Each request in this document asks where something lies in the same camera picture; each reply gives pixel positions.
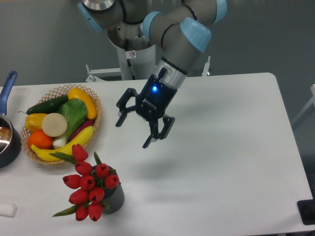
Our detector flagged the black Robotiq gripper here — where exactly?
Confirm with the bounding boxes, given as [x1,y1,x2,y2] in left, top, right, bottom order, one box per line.
[115,73,178,149]

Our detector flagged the red tulip bouquet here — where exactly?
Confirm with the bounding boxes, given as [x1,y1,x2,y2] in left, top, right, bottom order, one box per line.
[49,143,121,222]

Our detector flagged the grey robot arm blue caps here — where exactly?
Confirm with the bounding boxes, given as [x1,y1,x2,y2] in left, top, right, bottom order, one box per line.
[78,0,227,148]

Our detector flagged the dark grey ribbed vase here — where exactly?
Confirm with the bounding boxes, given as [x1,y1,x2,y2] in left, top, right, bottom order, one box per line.
[88,164,125,219]

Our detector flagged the purple eggplant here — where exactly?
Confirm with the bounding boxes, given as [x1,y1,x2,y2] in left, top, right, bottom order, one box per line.
[69,119,95,141]

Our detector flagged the green bok choy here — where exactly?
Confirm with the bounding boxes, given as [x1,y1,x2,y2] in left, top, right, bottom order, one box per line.
[53,98,87,149]

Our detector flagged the yellow banana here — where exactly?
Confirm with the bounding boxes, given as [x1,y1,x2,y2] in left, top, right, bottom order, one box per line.
[31,126,94,162]

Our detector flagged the yellow squash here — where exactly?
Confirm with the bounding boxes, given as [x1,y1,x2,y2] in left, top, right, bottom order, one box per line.
[68,88,97,119]

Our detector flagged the beige round disc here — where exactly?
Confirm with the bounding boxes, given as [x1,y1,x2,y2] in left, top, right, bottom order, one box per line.
[41,113,67,137]

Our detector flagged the green cucumber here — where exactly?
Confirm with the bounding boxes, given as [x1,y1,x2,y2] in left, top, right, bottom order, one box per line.
[19,95,68,115]

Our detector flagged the orange fruit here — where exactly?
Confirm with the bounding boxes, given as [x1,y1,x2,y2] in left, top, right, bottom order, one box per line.
[28,130,53,149]

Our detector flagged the yellow bell pepper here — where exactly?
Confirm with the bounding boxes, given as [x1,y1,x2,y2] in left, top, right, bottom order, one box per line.
[25,113,47,132]

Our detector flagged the white furniture leg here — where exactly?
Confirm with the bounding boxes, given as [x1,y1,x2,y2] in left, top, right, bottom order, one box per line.
[291,84,315,130]

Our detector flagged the white cylinder object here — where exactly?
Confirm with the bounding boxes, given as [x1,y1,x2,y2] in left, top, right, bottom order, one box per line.
[0,203,17,218]

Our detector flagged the black device at table edge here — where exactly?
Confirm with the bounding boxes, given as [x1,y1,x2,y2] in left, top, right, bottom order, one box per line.
[297,199,315,225]

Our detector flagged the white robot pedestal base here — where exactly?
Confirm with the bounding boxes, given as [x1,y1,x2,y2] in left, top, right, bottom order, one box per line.
[85,22,212,83]

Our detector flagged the dark saucepan blue handle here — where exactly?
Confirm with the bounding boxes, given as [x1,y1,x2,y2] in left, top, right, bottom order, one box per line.
[0,71,21,168]

